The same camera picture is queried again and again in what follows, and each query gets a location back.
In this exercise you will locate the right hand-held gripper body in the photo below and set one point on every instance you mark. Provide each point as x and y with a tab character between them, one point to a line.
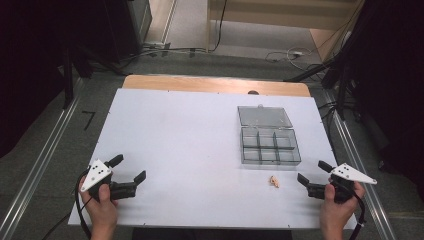
350	175

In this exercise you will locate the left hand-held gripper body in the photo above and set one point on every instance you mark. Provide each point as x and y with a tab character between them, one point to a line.
96	173

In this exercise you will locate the small beige object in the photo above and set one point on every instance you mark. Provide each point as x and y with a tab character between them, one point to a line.
274	181

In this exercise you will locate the clear plastic compartment box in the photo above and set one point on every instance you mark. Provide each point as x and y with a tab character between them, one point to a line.
266	117

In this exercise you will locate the person's left hand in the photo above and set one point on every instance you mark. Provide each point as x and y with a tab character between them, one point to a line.
102	208

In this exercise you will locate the person's right hand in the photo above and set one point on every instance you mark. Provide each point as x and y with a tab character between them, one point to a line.
335	213

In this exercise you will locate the black metal stand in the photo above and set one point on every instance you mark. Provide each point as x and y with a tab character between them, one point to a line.
68	78
340	93

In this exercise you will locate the black curtain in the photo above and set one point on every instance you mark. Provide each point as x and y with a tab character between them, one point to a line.
393	83
30	66

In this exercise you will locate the dark cabinet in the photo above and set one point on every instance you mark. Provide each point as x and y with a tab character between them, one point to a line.
140	23

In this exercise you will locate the light wooden furniture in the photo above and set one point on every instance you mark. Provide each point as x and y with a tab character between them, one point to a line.
266	15

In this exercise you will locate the aluminium floor rail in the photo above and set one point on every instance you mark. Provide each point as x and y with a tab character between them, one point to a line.
361	166
36	170

